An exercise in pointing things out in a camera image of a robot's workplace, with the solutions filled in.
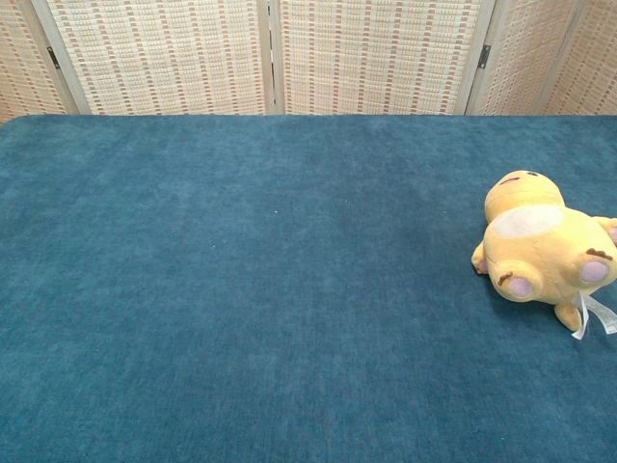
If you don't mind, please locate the woven folding screen panel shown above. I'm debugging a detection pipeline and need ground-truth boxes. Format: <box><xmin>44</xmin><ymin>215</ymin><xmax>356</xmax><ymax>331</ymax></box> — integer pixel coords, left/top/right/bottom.
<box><xmin>543</xmin><ymin>0</ymin><xmax>617</xmax><ymax>117</ymax></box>
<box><xmin>0</xmin><ymin>0</ymin><xmax>81</xmax><ymax>124</ymax></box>
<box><xmin>267</xmin><ymin>0</ymin><xmax>496</xmax><ymax>116</ymax></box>
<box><xmin>32</xmin><ymin>0</ymin><xmax>275</xmax><ymax>116</ymax></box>
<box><xmin>465</xmin><ymin>0</ymin><xmax>587</xmax><ymax>117</ymax></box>

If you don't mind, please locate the yellow plush toy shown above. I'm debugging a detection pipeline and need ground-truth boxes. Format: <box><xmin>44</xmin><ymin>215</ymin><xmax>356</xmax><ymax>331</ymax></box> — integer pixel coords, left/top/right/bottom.
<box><xmin>470</xmin><ymin>168</ymin><xmax>617</xmax><ymax>340</ymax></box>

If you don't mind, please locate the blue felt table cover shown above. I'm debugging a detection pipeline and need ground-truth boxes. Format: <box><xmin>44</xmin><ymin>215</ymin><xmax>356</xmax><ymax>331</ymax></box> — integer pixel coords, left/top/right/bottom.
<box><xmin>0</xmin><ymin>114</ymin><xmax>617</xmax><ymax>463</ymax></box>

